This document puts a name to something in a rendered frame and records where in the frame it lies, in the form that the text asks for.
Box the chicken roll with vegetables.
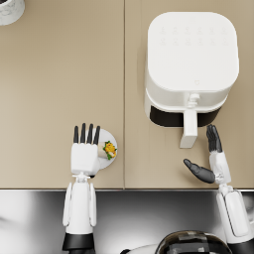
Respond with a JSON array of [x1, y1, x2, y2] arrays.
[[97, 140, 118, 161]]

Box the white air fryer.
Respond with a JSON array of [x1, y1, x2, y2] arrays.
[[144, 11, 240, 115]]

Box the white round plate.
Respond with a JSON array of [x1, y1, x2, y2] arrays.
[[86, 128, 118, 171]]

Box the robot body dark round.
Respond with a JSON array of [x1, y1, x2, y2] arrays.
[[119, 230, 234, 254]]

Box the white marbled round pot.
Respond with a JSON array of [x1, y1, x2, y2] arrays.
[[0, 0, 26, 27]]

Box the air fryer drawer with handle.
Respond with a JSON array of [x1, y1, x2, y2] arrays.
[[149, 105, 222, 150]]

